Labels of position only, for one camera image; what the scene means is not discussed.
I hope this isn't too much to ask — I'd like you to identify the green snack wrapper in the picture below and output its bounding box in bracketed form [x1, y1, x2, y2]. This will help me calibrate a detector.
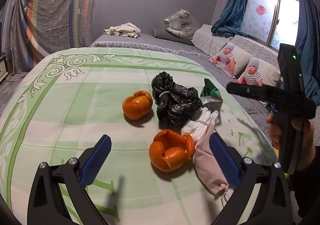
[200, 79, 223, 113]

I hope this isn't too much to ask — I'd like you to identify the orange peel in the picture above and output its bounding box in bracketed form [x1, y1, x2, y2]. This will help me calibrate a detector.
[122, 90, 153, 120]
[149, 129, 195, 172]

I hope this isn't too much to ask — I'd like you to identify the right hand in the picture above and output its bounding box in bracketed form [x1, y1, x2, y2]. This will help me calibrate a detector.
[266, 113, 316, 171]

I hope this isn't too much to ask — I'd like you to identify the right baby print pillow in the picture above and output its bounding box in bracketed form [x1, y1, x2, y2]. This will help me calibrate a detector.
[236, 57, 281, 87]

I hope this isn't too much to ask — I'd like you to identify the baby print pillow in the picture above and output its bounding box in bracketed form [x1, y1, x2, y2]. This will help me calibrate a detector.
[209, 43, 252, 77]
[236, 57, 281, 87]

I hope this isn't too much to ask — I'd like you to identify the pink face mask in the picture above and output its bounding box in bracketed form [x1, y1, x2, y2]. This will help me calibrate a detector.
[195, 124, 229, 197]

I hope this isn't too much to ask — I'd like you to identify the blue curtain right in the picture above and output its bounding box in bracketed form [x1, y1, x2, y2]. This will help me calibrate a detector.
[295, 0, 319, 106]

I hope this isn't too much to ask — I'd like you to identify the blue curtain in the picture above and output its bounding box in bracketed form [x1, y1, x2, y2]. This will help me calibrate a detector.
[211, 0, 247, 38]
[295, 0, 319, 106]

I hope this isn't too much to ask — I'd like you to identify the left baby print pillow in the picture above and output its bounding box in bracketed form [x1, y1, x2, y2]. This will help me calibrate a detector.
[209, 43, 252, 77]

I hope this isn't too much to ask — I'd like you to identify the white crumpled tissue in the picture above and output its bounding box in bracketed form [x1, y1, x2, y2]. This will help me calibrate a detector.
[181, 107, 219, 143]

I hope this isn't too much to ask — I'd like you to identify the window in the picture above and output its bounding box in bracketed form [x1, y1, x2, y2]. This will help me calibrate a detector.
[241, 0, 299, 50]

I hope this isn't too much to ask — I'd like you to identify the green white quilt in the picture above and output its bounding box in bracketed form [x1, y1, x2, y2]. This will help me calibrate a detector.
[1, 48, 276, 224]

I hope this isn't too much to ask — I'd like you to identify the blue curtain left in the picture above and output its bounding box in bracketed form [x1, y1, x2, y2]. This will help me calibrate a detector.
[211, 0, 247, 38]

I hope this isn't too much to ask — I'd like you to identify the grey quilted sofa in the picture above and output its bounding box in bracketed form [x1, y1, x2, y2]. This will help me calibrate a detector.
[91, 25, 282, 87]

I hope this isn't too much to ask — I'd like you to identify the black plastic bag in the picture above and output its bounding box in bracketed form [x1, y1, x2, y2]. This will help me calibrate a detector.
[151, 72, 202, 127]

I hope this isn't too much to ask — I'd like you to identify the white tiger plush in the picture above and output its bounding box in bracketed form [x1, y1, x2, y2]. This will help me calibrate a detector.
[164, 9, 201, 39]

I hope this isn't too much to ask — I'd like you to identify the low white tv cabinet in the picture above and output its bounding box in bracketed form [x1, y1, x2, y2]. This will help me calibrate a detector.
[0, 55, 9, 83]

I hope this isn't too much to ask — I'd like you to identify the cream crumpled cloth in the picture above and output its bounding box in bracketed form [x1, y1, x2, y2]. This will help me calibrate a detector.
[103, 22, 141, 38]

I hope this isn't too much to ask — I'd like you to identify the striped cloth covered cabinet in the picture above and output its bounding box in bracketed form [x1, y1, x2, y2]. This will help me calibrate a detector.
[1, 0, 93, 74]

